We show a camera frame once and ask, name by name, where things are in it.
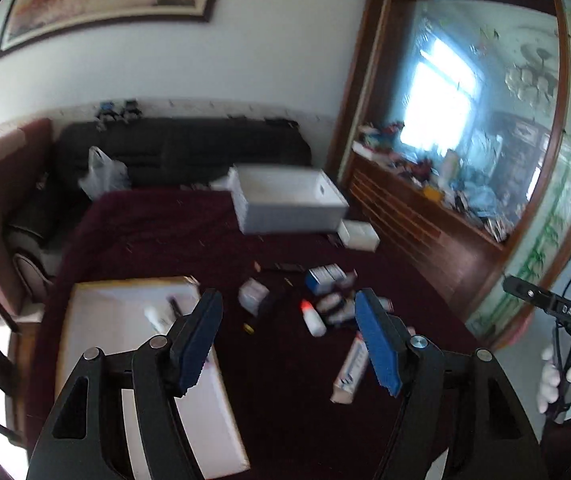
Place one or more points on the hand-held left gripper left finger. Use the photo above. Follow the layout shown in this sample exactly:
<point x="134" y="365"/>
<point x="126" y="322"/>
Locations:
<point x="200" y="340"/>

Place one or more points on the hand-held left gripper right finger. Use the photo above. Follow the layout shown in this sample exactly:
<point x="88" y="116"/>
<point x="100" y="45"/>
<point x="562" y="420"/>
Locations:
<point x="378" y="345"/>

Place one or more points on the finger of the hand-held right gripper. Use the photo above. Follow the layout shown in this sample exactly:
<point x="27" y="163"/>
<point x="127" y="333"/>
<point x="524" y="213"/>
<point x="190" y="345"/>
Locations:
<point x="545" y="300"/>

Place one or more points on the long white blue box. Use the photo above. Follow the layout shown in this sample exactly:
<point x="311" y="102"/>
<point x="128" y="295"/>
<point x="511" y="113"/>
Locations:
<point x="350" y="370"/>

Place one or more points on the white labelled medicine bottle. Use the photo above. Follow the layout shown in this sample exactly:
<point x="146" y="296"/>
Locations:
<point x="330" y="302"/>
<point x="341" y="316"/>

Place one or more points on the white bottle orange cap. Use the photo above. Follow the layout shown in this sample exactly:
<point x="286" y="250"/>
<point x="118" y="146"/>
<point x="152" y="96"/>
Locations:
<point x="315" y="322"/>

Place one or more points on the small white medicine box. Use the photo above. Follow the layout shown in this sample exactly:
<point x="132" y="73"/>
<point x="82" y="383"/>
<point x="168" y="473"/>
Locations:
<point x="253" y="296"/>

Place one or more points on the white gold-rimmed tray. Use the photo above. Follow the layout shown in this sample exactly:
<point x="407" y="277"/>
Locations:
<point x="115" y="305"/>

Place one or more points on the black marker pink cap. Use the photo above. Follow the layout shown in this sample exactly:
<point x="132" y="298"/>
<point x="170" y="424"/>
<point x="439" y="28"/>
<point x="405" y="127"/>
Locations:
<point x="174" y="306"/>

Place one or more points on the plain white bottle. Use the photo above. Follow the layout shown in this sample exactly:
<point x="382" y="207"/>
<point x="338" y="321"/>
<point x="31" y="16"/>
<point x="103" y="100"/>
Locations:
<point x="158" y="317"/>

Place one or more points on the blue white medicine box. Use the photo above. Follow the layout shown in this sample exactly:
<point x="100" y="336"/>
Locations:
<point x="323" y="279"/>

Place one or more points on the black pencil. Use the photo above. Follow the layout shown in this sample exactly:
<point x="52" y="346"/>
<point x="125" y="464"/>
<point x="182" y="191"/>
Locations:
<point x="280" y="267"/>

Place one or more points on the wooden cabinet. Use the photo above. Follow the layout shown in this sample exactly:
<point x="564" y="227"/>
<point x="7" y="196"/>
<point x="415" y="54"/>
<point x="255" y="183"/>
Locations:
<point x="415" y="230"/>

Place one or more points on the large white cardboard box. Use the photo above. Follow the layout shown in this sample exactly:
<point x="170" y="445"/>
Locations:
<point x="290" y="210"/>

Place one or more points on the pile of assorted clutter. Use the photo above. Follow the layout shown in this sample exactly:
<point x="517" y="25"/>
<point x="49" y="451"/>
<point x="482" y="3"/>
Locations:
<point x="440" y="180"/>

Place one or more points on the white plastic bag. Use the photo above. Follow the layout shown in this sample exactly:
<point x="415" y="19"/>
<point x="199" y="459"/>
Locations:
<point x="103" y="175"/>

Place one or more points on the black sofa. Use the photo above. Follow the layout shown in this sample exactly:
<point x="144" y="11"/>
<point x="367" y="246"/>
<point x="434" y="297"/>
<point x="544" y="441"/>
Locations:
<point x="190" y="145"/>

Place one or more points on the wooden framed mirror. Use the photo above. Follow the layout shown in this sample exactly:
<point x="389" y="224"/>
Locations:
<point x="465" y="85"/>

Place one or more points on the small dark figurine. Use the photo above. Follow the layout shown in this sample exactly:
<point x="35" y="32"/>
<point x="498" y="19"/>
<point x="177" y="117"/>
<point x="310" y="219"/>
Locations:
<point x="131" y="111"/>
<point x="107" y="114"/>

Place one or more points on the maroon armchair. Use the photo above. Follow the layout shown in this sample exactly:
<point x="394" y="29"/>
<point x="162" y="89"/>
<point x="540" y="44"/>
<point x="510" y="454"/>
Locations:
<point x="0" y="195"/>

